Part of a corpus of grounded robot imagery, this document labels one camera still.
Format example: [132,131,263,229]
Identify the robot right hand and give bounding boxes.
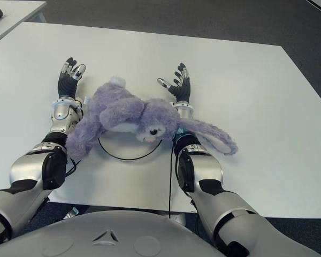
[157,62,193,104]

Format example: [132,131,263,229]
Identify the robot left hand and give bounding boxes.
[57,56,87,100]

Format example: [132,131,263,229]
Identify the purple plush bunny doll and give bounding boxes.
[65,76,239,161]

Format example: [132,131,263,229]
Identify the white plate black rim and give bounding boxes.
[97,131,163,162]

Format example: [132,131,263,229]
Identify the grey table leg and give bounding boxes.
[160,211,187,226]

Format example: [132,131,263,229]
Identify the small clear plastic piece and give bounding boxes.
[65,207,80,220]

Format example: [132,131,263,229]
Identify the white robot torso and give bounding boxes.
[0,210,225,257]

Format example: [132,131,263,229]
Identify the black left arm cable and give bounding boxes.
[64,157,81,178]

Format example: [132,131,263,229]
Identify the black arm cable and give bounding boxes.
[167,135,178,219]
[64,157,81,178]

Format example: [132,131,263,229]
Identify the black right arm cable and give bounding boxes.
[167,135,178,219]

